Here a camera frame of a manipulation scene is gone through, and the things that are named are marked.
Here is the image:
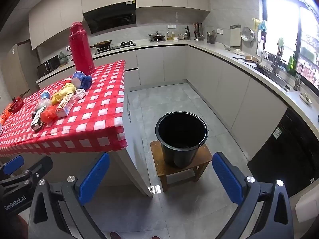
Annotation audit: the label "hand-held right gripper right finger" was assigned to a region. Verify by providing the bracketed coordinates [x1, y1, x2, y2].
[212, 152, 294, 239]

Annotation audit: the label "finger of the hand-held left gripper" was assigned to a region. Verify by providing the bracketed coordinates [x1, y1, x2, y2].
[0, 155, 25, 177]
[24, 156, 53, 181]

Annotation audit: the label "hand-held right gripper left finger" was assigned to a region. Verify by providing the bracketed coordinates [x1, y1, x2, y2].
[28, 152, 110, 239]

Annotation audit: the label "black snack packet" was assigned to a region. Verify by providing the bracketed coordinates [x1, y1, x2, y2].
[30, 107, 48, 133]

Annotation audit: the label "orange plastic bag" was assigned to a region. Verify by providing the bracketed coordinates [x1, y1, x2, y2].
[40, 105, 57, 123]

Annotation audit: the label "black bucket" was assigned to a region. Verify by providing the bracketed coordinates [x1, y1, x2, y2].
[155, 112, 208, 168]

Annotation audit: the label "milk carton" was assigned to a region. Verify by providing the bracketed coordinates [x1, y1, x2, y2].
[55, 93, 75, 118]

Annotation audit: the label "clear plastic wrap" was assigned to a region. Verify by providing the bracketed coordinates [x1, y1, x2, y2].
[35, 98, 53, 110]

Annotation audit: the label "yellow plastic bag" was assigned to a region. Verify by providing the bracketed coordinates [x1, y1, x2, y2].
[51, 83, 76, 106]

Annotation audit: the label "dark blue cloth bag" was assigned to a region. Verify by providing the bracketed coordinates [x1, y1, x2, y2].
[80, 75, 93, 90]

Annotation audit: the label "blue paper cup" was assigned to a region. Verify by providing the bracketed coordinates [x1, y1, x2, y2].
[73, 71, 86, 86]

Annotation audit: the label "white kitchen island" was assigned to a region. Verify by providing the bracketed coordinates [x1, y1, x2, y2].
[0, 88, 154, 198]

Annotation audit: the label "orange net bag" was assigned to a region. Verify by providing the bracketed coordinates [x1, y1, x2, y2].
[0, 102, 13, 125]

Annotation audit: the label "small red pot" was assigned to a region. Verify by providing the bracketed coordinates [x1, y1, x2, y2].
[11, 97, 24, 112]

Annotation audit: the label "black dishwasher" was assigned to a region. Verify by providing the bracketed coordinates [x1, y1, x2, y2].
[247, 107, 319, 197]

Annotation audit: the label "red checkered tablecloth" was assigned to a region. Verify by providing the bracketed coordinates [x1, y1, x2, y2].
[0, 60, 128, 158]

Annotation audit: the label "wooden stool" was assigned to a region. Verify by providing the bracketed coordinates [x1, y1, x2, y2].
[150, 141, 213, 192]

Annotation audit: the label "black microwave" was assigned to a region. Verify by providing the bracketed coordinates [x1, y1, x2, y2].
[37, 55, 60, 76]

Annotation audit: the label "beige refrigerator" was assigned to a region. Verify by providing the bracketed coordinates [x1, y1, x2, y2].
[0, 43, 33, 97]

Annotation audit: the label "kitchen sink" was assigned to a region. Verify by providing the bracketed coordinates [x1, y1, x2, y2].
[257, 65, 292, 91]

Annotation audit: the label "small dish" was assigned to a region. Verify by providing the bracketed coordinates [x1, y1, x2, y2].
[299, 92, 312, 104]

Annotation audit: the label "brown round pan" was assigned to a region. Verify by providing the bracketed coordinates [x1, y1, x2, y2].
[244, 55, 260, 68]

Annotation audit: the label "red thermos flask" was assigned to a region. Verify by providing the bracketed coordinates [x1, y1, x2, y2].
[69, 22, 96, 76]

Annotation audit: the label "beige base cabinets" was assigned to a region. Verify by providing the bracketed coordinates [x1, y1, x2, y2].
[36, 43, 296, 160]

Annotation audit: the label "kitchen faucet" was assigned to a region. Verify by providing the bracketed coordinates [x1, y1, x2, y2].
[272, 46, 285, 72]

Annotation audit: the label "white cloth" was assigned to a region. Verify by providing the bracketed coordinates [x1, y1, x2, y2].
[224, 45, 246, 55]

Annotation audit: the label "green bottle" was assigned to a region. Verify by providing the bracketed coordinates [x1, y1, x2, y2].
[287, 52, 297, 75]

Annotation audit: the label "wok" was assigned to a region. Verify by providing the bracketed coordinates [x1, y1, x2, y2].
[90, 40, 112, 49]

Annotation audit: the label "gas stove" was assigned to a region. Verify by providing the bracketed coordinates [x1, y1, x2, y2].
[93, 41, 137, 55]

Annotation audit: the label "white cutting board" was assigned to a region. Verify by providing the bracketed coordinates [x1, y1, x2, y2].
[229, 25, 242, 47]

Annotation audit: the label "metal colander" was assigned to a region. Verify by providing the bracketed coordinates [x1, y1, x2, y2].
[240, 26, 255, 43]

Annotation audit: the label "steel pot with lid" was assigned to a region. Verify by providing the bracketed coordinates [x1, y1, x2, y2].
[149, 31, 166, 41]

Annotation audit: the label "black range hood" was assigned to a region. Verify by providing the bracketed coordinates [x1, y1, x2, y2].
[83, 1, 137, 34]

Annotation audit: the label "kitchen window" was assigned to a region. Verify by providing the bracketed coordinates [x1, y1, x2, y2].
[259, 0, 319, 90]

